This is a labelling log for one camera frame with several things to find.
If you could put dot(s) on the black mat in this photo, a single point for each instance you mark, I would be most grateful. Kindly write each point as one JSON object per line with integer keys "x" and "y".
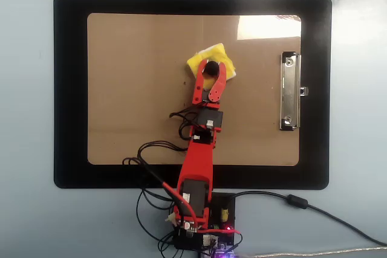
{"x": 69, "y": 89}

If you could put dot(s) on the white zip tie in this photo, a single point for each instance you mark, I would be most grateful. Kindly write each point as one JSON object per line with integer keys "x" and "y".
{"x": 170, "y": 218}

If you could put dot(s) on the brown clipboard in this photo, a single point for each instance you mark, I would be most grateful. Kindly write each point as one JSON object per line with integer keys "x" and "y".
{"x": 136, "y": 73}

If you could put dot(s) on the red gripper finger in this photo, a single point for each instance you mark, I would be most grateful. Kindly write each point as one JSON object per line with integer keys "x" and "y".
{"x": 218, "y": 89}
{"x": 199, "y": 85}

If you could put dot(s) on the red robot arm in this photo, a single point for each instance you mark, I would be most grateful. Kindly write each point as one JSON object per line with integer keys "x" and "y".
{"x": 198, "y": 161}

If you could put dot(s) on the black robot base with board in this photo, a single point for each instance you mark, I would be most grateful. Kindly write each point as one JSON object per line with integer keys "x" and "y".
{"x": 222, "y": 203}

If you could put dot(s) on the metal clipboard clip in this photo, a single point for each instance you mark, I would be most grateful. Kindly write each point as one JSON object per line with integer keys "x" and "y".
{"x": 289, "y": 92}

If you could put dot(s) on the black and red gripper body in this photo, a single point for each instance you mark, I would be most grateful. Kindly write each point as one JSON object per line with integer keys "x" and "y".
{"x": 210, "y": 119}

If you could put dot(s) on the yellow sponge with black knob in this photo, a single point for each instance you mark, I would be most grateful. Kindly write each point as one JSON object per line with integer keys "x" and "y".
{"x": 216, "y": 52}

